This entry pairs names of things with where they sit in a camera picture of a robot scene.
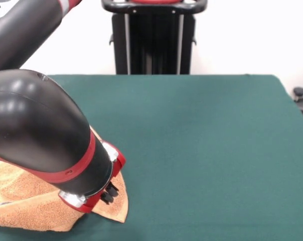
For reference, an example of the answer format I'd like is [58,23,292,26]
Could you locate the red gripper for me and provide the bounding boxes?
[70,148,126,214]

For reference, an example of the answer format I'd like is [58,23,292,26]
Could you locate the orange terry towel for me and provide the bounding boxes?
[0,125,129,233]

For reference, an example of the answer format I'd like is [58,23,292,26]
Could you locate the dark green table cloth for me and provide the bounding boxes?
[0,74,303,241]

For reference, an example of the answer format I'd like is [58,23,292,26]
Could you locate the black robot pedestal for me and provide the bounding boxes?
[100,0,207,75]

